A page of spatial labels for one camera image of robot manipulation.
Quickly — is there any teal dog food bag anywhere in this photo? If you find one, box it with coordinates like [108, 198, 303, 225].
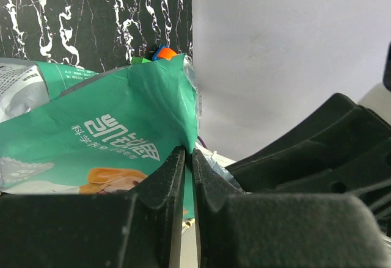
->
[0, 53, 203, 217]

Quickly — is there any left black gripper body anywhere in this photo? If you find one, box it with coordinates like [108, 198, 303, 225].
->
[224, 92, 391, 220]

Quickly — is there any orange blue toy car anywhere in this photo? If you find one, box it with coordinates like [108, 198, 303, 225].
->
[152, 45, 178, 61]

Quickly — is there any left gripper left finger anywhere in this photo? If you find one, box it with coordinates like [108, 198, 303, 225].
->
[1, 147, 186, 267]

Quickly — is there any green blue toy car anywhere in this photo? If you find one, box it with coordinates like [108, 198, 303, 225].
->
[131, 57, 151, 65]

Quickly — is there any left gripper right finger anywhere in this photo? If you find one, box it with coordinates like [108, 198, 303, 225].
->
[191, 151, 390, 267]

